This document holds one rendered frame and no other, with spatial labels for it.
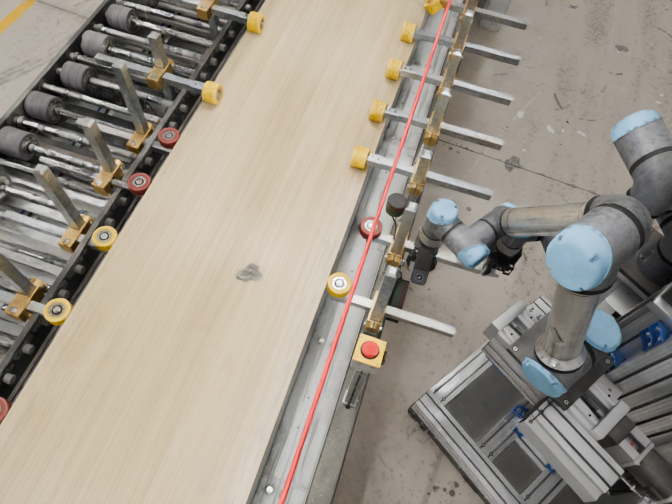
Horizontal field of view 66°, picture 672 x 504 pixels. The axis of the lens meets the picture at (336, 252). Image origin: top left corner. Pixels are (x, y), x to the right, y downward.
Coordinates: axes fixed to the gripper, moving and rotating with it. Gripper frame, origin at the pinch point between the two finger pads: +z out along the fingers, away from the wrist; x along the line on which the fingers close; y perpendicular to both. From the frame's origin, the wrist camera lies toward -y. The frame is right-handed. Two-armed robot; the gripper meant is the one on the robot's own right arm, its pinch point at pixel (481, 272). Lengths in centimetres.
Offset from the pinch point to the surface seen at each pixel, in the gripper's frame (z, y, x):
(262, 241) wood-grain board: -8, -76, -19
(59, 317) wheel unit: -8, -123, -65
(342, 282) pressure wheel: -8, -45, -25
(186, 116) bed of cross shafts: 11, -135, 38
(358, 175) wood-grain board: -7, -53, 20
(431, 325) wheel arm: 0.2, -12.7, -25.8
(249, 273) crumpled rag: -8, -75, -32
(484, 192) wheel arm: -13.4, -7.5, 24.1
